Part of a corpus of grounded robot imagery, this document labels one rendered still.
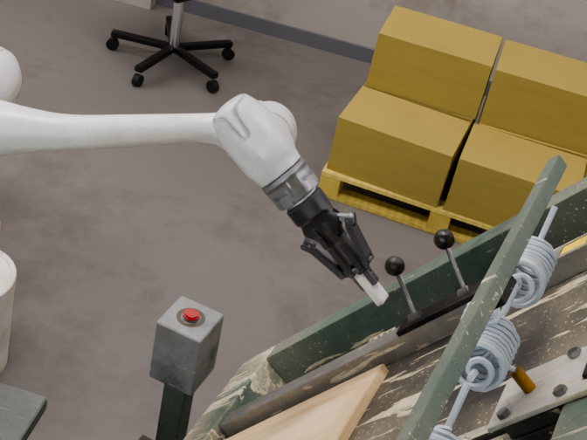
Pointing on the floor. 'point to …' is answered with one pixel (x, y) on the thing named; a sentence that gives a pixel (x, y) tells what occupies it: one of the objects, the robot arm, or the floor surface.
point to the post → (174, 415)
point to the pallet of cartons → (456, 126)
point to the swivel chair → (174, 47)
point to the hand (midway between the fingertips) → (371, 285)
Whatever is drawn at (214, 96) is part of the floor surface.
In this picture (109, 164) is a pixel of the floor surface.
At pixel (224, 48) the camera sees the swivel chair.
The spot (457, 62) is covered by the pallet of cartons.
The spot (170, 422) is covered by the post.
